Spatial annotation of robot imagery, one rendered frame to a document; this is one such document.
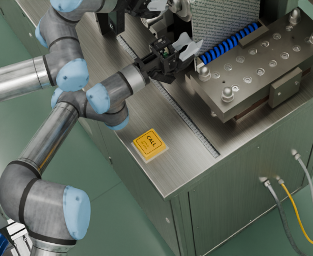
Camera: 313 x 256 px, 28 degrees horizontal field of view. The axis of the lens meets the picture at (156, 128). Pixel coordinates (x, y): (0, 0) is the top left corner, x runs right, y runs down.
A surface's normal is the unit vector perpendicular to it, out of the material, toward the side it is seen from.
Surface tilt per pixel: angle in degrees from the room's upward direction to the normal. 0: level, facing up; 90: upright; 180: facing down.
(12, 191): 14
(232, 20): 90
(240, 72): 0
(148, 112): 0
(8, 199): 35
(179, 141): 0
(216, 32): 90
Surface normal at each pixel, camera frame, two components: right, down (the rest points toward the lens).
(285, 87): 0.56, 0.70
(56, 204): -0.14, -0.32
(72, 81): 0.29, 0.83
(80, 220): 0.97, 0.08
